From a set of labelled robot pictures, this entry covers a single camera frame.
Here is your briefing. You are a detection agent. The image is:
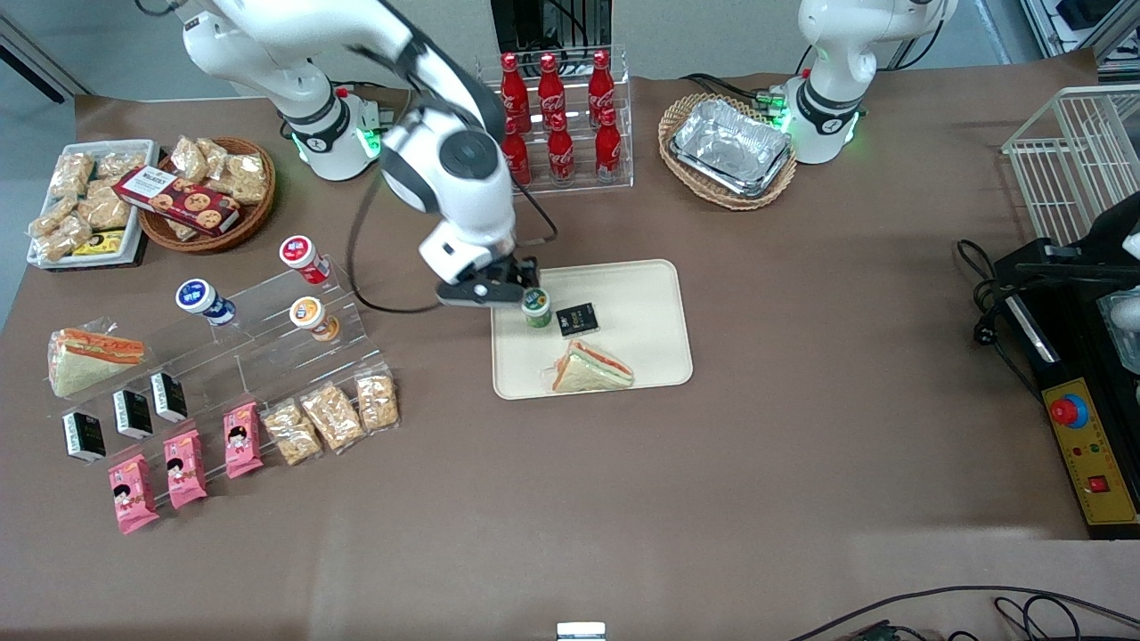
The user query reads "white wire basket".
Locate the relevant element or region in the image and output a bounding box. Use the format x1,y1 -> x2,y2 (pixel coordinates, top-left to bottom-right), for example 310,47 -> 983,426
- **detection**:
1002,85 -> 1140,248

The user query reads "black machine power cable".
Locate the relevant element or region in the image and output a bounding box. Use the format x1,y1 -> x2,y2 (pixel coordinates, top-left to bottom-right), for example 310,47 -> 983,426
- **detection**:
956,239 -> 1043,402

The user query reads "clear acrylic stepped stand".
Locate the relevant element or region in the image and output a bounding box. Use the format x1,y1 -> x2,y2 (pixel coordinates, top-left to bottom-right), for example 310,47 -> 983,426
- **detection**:
58,256 -> 397,499

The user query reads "wicker basket with foil tray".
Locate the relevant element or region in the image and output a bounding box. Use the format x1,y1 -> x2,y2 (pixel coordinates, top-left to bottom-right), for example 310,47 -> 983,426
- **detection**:
658,93 -> 799,212

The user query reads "white plastic bin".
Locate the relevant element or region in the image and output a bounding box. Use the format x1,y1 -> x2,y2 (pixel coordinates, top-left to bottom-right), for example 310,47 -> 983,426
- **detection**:
26,139 -> 162,270

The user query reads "wicker basket with snacks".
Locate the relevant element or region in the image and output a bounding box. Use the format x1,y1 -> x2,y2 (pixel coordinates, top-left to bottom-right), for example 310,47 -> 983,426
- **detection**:
136,135 -> 278,255

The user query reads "wrapped triangle sandwich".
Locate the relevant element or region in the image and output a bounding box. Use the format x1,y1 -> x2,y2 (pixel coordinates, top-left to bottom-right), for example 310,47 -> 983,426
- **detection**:
550,339 -> 636,394
47,326 -> 148,399

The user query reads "black cabinet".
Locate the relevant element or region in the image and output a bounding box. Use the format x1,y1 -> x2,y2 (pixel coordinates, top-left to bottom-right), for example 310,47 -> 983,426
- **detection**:
490,0 -> 614,54

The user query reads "cream plastic tray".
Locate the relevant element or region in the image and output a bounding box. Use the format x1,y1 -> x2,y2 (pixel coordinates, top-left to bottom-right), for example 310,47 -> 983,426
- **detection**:
491,259 -> 694,401

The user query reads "small black box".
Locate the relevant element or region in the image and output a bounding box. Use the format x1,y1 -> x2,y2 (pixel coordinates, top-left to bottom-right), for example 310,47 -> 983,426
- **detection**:
556,303 -> 599,338
112,389 -> 154,441
61,410 -> 107,464
150,372 -> 189,424

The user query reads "aluminium foil tray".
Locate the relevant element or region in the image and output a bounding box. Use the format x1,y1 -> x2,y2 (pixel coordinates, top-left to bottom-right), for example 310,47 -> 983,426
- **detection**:
670,98 -> 794,199

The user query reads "red cookie box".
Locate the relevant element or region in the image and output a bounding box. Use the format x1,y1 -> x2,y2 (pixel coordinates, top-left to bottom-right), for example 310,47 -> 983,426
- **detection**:
113,166 -> 243,238

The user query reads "small yellow box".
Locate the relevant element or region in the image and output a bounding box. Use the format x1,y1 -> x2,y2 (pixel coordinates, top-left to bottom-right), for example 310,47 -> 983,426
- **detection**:
71,229 -> 127,259

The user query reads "clear peanut snack bag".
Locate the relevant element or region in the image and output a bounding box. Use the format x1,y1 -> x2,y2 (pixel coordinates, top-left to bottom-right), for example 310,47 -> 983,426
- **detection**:
354,362 -> 401,435
196,138 -> 234,179
28,196 -> 79,239
34,214 -> 94,264
223,153 -> 270,206
76,176 -> 134,231
299,381 -> 367,456
94,150 -> 151,179
261,398 -> 324,467
49,153 -> 96,200
169,135 -> 213,185

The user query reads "looped black cable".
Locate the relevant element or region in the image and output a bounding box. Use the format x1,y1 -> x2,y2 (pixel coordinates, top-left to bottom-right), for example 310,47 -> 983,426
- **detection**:
993,595 -> 1140,641

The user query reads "blue gum jar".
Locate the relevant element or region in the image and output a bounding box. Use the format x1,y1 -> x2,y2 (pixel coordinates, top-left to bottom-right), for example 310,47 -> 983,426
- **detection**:
175,279 -> 238,327

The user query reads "red cola bottle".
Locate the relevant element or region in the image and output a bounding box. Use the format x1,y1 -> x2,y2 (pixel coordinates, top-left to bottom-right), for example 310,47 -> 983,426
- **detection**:
506,118 -> 533,190
546,111 -> 577,186
588,49 -> 617,126
537,53 -> 568,130
499,52 -> 533,134
594,107 -> 624,183

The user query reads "orange gum jar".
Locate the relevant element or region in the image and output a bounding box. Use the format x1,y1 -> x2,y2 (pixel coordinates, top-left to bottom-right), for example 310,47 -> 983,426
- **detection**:
289,296 -> 341,344

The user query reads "pink snack pack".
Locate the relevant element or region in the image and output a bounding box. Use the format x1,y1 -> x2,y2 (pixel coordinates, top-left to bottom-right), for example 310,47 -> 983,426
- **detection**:
108,453 -> 162,536
223,401 -> 265,480
163,429 -> 209,511

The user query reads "long black cable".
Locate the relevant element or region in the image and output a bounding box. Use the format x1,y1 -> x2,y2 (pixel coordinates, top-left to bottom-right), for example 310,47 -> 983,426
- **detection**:
788,585 -> 1140,641

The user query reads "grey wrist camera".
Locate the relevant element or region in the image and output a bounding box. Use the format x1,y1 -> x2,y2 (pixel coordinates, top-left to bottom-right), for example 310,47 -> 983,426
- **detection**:
435,278 -> 528,309

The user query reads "red gum jar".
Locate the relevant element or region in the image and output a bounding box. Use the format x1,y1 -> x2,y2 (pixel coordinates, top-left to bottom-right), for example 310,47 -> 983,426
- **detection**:
279,235 -> 331,286

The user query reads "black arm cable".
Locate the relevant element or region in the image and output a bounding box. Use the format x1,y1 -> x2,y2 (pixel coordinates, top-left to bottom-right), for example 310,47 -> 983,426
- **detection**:
346,85 -> 559,314

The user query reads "clear acrylic bottle rack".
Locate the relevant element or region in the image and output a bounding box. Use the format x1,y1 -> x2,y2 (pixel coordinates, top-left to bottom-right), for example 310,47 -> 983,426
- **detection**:
475,45 -> 635,199

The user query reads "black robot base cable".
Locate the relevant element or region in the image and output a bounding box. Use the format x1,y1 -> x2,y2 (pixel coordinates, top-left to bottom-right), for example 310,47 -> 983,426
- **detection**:
681,71 -> 794,117

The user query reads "aluminium frame structure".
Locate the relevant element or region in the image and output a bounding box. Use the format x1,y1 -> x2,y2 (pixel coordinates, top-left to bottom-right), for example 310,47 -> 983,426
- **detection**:
1020,0 -> 1140,63

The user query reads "black tray sealing machine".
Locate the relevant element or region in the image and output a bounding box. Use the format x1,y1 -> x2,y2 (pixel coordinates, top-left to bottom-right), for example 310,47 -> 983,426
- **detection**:
993,191 -> 1140,541

